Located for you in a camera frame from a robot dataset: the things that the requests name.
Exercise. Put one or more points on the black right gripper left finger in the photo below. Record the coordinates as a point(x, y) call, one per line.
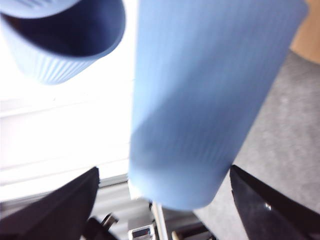
point(61, 213)

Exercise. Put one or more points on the blue cup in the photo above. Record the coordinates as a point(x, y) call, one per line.
point(54, 40)
point(204, 73)

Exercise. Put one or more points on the wooden mug tree stand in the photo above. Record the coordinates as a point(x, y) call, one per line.
point(306, 41)

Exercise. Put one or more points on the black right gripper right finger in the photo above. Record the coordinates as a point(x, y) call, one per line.
point(267, 215)

